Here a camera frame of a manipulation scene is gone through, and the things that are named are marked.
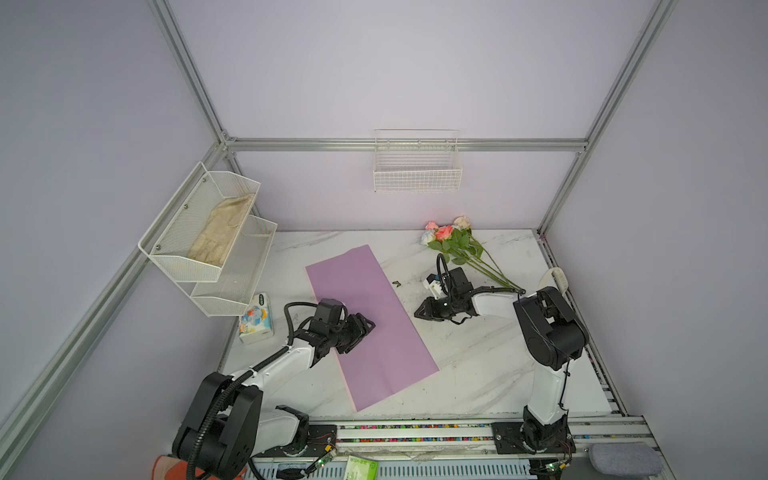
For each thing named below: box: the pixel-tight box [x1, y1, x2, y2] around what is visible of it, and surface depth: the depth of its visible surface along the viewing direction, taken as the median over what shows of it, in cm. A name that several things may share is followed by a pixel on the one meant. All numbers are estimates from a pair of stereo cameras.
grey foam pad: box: [589, 442, 663, 478], surface depth 70 cm
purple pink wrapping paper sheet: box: [305, 244, 439, 412], surface depth 92 cm
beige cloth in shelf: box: [187, 193, 255, 266], surface depth 82 cm
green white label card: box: [343, 455, 378, 480], surface depth 69 cm
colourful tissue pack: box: [238, 292, 274, 345], surface depth 90 cm
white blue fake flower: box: [420, 230, 435, 246], surface depth 116 cm
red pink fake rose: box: [434, 225, 524, 294], surface depth 116 cm
